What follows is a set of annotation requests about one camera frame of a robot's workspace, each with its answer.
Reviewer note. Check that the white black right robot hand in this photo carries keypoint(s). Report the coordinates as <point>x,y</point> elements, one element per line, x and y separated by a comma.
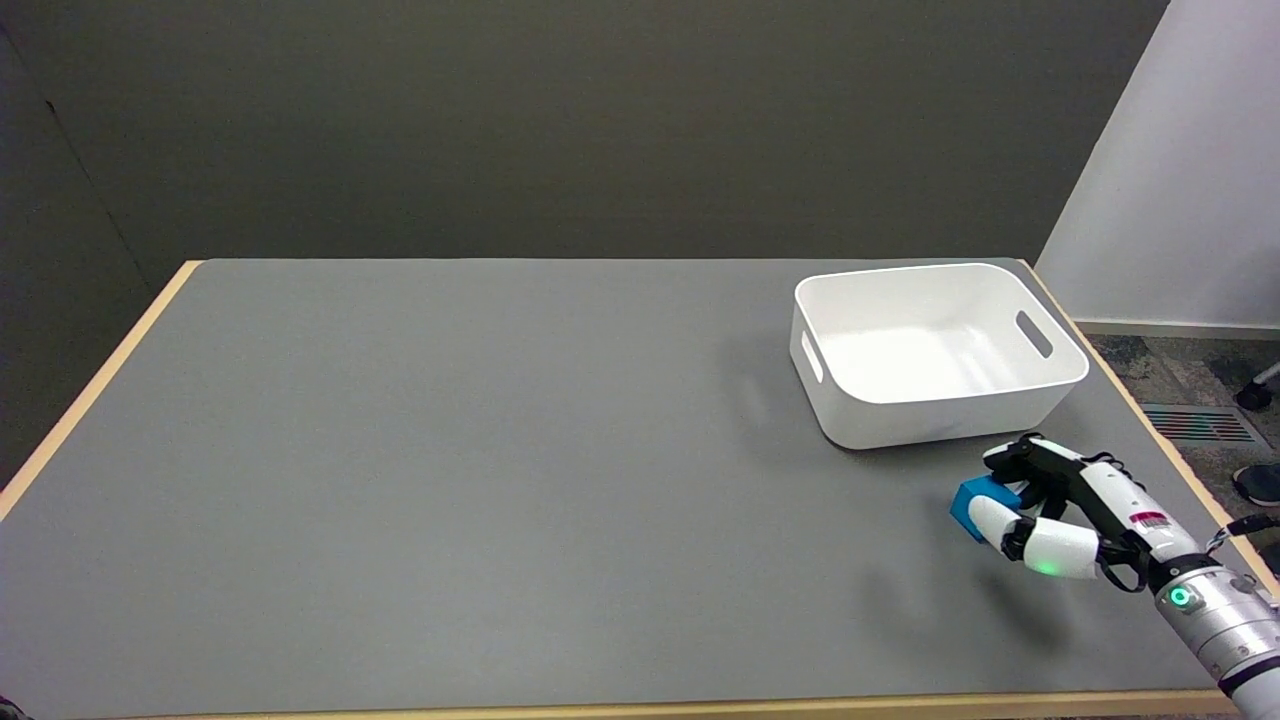
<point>1085,515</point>

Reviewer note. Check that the blue wooden cube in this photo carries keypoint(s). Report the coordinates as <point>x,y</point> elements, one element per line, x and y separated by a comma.
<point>972,497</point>

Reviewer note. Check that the striped floor vent grate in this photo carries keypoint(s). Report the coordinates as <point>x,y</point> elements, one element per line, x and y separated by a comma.
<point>1200,424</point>

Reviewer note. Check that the dark shoe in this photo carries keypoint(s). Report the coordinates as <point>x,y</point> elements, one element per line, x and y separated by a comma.
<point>1260,484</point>

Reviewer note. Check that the black chair caster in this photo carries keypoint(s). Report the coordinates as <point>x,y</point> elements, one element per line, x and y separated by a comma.
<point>1256,392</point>

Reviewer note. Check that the white plastic storage bin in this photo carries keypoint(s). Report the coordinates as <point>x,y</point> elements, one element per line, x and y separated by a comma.
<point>930,355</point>

